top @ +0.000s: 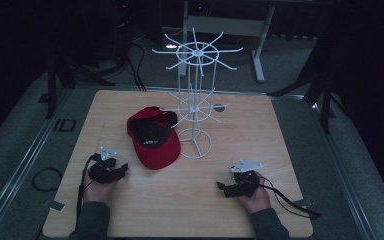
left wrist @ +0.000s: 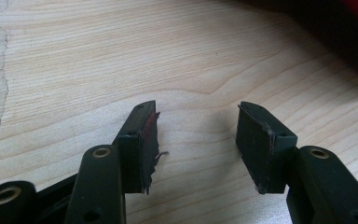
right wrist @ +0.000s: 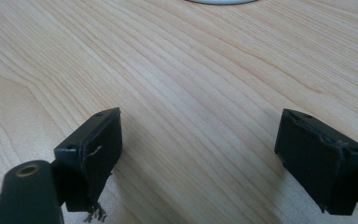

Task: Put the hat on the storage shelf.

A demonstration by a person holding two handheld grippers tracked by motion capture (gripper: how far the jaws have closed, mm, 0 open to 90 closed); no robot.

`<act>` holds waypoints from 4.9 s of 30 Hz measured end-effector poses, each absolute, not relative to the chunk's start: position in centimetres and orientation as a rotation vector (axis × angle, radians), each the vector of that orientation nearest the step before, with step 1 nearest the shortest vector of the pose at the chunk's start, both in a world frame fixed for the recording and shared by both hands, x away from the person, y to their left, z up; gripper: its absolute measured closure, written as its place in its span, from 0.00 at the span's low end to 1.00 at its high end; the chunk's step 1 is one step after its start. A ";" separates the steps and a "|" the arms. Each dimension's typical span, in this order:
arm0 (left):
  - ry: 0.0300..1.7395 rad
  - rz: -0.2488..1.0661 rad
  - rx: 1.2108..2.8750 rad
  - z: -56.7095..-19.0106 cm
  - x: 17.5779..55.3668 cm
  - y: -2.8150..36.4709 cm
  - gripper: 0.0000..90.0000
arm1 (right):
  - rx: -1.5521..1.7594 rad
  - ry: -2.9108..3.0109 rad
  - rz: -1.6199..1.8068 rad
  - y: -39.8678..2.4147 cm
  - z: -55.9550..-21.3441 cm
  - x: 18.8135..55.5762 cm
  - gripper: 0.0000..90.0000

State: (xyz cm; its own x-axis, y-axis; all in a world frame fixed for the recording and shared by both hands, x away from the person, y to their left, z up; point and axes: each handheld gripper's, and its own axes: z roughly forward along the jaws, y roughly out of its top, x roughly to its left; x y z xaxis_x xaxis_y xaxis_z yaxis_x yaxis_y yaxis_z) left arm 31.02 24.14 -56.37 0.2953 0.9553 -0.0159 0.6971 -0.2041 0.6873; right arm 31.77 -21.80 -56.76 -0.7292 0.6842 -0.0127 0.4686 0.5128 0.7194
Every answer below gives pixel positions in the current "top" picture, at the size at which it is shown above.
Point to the metal table clip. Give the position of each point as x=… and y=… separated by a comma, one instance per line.
x=56, y=205
x=304, y=202

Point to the person's right hand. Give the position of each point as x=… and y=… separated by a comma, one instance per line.
x=257, y=200

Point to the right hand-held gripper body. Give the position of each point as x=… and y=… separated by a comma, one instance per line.
x=245, y=181

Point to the grey round table grommet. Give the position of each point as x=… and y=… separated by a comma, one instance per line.
x=219, y=107

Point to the white metal desk frame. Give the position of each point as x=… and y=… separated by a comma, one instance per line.
x=226, y=26

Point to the red baseball cap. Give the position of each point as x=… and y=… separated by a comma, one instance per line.
x=156, y=150

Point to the black tripod stand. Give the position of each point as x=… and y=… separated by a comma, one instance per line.
x=326, y=96
x=51, y=86

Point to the metal floor rail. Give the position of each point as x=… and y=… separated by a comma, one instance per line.
x=23, y=170
x=343, y=173

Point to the person's left hand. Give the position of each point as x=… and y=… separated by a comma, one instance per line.
x=96, y=190

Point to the black rectangular floor bracket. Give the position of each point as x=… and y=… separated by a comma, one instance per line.
x=67, y=125

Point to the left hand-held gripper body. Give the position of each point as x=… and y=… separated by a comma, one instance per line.
x=102, y=165

